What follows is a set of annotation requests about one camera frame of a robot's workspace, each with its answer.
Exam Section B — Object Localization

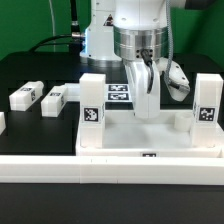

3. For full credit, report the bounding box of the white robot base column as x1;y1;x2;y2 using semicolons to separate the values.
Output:
80;0;122;67

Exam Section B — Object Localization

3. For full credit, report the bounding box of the white marker base plate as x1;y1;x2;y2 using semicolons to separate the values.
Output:
65;83;132;103

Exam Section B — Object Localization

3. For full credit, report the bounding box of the white thin cable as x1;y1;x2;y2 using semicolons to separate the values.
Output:
48;0;57;53

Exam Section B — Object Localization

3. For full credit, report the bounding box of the white front fence bar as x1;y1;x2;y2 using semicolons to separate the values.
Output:
0;156;224;185

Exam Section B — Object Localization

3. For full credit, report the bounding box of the white block at left edge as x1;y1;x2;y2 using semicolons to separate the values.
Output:
0;112;6;135

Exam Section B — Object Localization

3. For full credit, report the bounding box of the white desk top tray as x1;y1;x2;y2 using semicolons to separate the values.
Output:
76;110;224;158

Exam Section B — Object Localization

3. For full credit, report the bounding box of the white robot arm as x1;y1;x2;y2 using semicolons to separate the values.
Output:
113;0;190;119

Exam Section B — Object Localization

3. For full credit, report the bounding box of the black cable on base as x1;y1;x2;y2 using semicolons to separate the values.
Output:
28;0;84;53

